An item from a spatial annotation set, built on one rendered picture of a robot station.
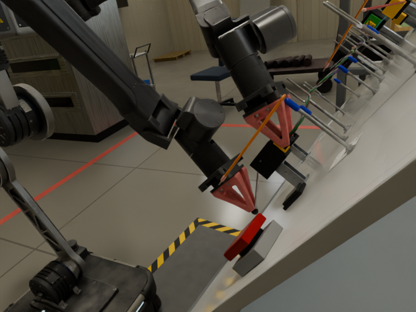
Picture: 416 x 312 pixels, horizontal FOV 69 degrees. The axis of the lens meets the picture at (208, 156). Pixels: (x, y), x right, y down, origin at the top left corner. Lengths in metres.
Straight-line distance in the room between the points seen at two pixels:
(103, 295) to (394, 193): 1.48
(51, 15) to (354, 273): 0.75
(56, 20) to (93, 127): 3.63
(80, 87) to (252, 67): 3.57
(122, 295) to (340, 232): 1.41
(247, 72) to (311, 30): 9.81
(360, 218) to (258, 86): 0.32
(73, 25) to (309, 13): 9.89
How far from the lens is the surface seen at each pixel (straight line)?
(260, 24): 0.53
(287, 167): 0.53
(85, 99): 4.03
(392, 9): 0.97
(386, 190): 0.22
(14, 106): 1.13
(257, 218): 0.38
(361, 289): 0.76
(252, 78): 0.50
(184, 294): 1.82
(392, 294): 0.77
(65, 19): 0.51
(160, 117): 0.57
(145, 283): 1.60
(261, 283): 0.33
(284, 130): 0.50
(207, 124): 0.50
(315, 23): 10.27
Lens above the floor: 1.37
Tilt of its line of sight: 26 degrees down
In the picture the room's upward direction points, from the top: 9 degrees counter-clockwise
